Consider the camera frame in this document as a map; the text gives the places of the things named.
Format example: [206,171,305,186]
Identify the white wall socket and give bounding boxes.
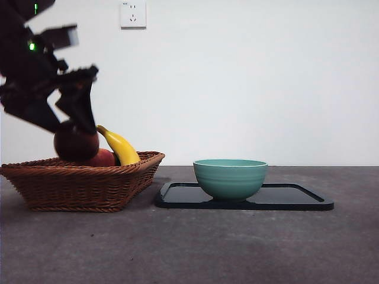
[120,1,147,30]

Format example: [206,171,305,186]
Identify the brown wicker basket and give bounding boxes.
[0,151,166,213]

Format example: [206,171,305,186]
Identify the teal ribbed bowl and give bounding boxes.
[192,159,269,203]

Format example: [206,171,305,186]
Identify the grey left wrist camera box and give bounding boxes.
[40,24,80,51]

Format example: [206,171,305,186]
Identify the dark rectangular tray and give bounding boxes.
[154,182,335,211]

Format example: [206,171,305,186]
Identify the red yellow apple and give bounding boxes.
[85,147,116,167]

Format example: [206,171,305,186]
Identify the yellow banana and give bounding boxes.
[96,124,141,166]

